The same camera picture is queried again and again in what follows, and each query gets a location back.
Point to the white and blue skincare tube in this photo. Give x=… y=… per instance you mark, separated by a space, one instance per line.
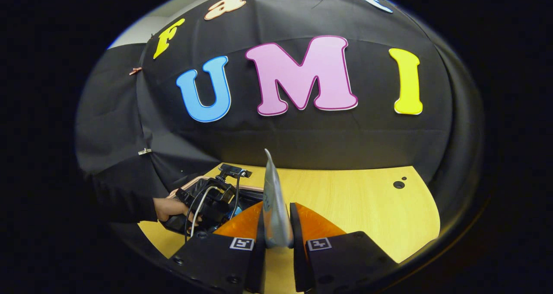
x=276 y=216

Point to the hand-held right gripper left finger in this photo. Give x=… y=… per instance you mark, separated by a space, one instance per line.
x=216 y=259

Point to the black backdrop cloth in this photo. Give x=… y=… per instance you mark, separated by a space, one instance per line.
x=302 y=8

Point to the silver cloth clip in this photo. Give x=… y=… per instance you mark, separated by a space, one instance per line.
x=144 y=151

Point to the copper cloth clip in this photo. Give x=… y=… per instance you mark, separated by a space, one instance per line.
x=135 y=71

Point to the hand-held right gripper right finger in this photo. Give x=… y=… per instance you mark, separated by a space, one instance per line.
x=345 y=259

